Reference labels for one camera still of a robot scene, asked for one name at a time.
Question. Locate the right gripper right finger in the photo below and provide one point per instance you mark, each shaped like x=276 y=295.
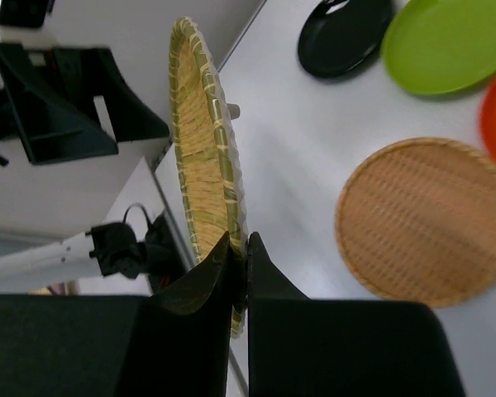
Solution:
x=346 y=347

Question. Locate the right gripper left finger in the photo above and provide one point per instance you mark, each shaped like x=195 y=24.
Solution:
x=78 y=345

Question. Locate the green-rimmed bamboo tray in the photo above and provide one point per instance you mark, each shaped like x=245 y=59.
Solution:
x=205 y=148

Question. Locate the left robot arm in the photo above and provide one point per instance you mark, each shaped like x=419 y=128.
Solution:
x=107 y=249

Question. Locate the brown woven bamboo tray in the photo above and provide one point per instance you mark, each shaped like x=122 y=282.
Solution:
x=416 y=221

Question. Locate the black plastic plate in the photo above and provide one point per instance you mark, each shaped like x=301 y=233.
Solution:
x=340 y=36

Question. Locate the green plastic plate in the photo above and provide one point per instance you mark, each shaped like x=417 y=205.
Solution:
x=440 y=47

